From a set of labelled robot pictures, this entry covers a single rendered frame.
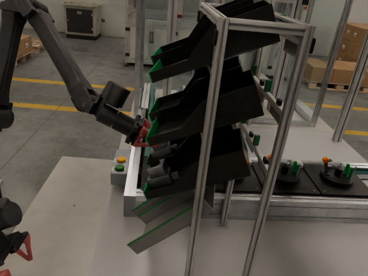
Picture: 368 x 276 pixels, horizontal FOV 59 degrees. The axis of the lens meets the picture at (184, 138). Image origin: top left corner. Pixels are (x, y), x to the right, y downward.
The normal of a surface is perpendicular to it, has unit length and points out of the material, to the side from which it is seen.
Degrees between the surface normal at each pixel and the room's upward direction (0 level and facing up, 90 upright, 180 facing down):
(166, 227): 90
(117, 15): 90
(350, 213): 90
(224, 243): 0
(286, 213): 90
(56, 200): 0
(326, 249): 0
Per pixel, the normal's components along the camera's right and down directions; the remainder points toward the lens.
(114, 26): 0.00, 0.45
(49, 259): 0.09, -0.89
